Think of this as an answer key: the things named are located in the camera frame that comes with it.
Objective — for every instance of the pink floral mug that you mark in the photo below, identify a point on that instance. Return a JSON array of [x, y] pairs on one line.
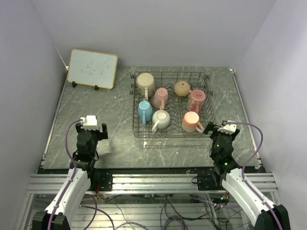
[[196, 100]]

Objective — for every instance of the salmon pink mug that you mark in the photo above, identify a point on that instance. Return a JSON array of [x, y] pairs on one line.
[[191, 122]]

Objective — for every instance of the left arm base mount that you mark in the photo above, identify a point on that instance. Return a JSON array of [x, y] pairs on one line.
[[101, 180]]

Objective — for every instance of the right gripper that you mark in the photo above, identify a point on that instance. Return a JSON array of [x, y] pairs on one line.
[[213, 127]]

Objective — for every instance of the white speckled mug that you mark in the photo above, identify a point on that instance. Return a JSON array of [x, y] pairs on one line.
[[161, 120]]

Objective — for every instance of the large beige mug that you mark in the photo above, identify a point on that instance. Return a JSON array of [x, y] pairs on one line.
[[146, 85]]

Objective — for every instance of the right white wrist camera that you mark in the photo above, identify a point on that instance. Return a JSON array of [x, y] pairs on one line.
[[227, 127]]

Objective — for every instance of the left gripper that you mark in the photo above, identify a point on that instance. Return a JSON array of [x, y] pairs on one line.
[[100, 135]]

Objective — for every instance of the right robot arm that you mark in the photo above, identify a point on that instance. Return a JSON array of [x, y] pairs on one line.
[[263, 213]]

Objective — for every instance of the blue mug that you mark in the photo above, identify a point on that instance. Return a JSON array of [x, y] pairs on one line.
[[145, 111]]

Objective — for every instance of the yellow framed whiteboard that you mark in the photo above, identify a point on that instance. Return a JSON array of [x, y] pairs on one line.
[[91, 68]]

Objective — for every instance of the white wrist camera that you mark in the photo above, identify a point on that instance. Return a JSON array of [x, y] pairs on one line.
[[89, 122], [227, 127]]

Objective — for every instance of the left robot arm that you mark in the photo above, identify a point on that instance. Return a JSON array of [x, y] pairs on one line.
[[81, 177]]

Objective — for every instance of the aluminium frame rail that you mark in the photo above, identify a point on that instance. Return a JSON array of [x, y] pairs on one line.
[[126, 184]]

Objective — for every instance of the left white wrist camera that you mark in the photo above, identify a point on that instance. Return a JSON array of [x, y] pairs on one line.
[[89, 122]]

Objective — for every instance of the light pink faceted mug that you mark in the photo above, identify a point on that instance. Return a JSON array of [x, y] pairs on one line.
[[160, 98]]

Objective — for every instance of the wire dish rack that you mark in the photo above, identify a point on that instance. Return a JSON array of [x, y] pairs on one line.
[[176, 107]]

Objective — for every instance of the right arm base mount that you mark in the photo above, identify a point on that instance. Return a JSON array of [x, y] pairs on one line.
[[209, 182]]

